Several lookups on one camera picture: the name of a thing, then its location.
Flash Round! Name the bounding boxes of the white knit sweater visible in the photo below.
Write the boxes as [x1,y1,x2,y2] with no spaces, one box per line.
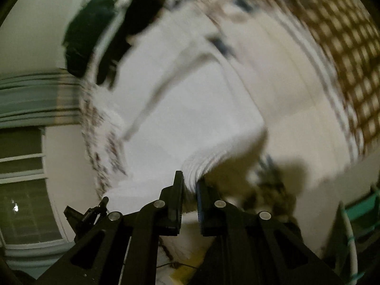
[108,6,265,214]

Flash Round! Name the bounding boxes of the teal rack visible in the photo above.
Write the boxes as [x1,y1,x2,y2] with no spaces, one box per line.
[336,185,379,284]

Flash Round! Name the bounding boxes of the green curtain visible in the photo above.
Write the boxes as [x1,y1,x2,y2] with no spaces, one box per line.
[1,69,81,129]

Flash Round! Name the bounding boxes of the floral bed quilt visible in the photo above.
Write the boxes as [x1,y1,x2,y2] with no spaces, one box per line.
[81,0,359,200]

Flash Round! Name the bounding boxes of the dark green blanket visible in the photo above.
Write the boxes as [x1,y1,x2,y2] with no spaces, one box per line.
[62,0,117,79]

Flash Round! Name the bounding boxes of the striped black grey sweater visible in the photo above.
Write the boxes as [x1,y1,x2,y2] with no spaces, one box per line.
[96,0,166,88]

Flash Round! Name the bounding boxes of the brown checkered bed sheet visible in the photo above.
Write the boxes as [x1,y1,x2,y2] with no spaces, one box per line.
[234,0,380,155]

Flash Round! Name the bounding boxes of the window frame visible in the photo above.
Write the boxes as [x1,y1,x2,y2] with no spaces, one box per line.
[1,127,71,268]

